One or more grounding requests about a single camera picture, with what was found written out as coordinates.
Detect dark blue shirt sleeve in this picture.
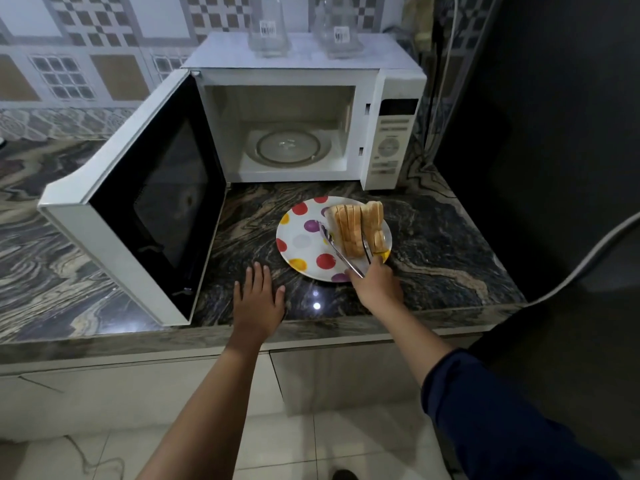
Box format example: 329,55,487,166
421,348,623,480

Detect white microwave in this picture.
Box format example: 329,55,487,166
37,31,429,328

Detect person's right hand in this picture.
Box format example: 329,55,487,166
345,254,405,317

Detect person's right forearm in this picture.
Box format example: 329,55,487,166
375,299,456,385

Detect glass microwave turntable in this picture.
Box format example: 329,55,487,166
245,125,333,169

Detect person's left hand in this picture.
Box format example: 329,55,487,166
232,262,287,348

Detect person's left forearm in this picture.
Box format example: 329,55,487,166
135,337,266,480

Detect grey curved cable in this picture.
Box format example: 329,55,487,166
522,210,640,308

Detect sliced brown bread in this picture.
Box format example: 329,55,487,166
361,200,390,255
323,203,367,259

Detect white polka dot plate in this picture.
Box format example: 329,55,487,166
275,195,393,284

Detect white base cabinet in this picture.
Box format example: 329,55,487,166
0,334,483,443

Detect silver refrigerator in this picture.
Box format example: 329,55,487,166
432,0,640,465

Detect metal tongs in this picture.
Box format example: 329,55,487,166
317,220,375,279

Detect clear plastic container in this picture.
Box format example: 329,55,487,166
247,0,293,58
312,0,365,59

